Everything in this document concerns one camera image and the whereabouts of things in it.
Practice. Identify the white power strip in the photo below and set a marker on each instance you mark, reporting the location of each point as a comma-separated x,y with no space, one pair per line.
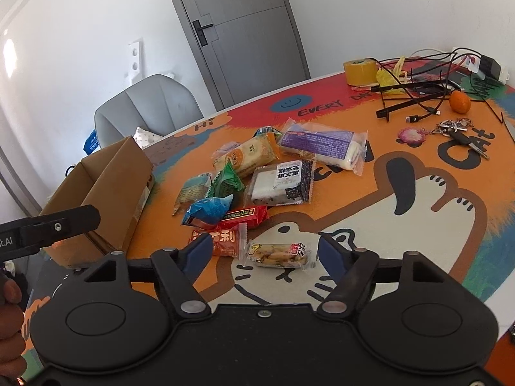
481,65

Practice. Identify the yellow tape roll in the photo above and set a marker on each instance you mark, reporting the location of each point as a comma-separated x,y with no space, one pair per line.
361,72

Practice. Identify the red orange snack pack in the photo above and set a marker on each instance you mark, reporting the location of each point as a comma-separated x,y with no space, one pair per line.
228,241

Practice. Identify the yellow plastic bag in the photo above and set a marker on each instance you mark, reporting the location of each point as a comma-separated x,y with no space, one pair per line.
388,75

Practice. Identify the key bunch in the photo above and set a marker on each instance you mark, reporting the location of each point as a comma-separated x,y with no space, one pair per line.
456,130

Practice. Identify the orange beige cake pack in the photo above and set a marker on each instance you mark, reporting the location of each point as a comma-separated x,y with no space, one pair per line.
246,157

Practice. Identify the orange tangerine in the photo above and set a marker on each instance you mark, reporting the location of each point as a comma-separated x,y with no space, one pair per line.
460,102

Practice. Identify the small blue green snack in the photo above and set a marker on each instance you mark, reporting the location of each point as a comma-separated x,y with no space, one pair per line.
268,129

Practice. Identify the brown cardboard box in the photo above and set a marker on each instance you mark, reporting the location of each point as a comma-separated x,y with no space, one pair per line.
117,180

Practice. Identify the white panel with holes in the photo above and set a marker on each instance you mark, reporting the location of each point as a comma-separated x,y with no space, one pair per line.
135,70

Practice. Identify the teal beige cracker pack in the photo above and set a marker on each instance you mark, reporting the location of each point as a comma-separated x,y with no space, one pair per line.
193,190

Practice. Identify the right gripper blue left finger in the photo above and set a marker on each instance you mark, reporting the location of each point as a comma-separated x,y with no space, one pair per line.
176,272

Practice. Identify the grey door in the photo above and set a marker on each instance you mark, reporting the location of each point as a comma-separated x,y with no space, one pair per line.
243,48

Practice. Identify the clear biscuit snack pack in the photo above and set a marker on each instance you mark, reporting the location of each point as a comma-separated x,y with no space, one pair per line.
276,255

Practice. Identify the blue plastic bag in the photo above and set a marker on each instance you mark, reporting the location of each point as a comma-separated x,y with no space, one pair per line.
91,143

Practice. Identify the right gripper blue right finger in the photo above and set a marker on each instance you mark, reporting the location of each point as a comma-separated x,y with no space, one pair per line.
353,273

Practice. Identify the pink fluffy keychain charm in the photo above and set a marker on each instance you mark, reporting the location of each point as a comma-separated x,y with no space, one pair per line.
413,137

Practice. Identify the white dotted cushion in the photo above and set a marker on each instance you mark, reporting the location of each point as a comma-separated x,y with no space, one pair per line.
144,138

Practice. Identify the black white rice cake pack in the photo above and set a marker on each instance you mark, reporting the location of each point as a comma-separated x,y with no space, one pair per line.
283,184

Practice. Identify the colourful cat table mat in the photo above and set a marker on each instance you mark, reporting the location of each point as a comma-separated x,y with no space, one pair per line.
436,215

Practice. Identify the purple white long snack pack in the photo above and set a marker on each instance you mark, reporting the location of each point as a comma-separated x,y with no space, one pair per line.
325,144

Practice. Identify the person's left hand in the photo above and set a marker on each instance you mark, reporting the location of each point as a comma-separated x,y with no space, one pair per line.
12,343

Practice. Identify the grey upholstered chair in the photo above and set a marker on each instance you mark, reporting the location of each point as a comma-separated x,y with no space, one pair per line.
158,104

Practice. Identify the red candy pack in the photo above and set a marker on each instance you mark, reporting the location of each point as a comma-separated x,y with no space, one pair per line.
253,217

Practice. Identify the green wrapped snack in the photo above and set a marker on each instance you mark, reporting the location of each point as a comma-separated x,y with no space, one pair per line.
226,183

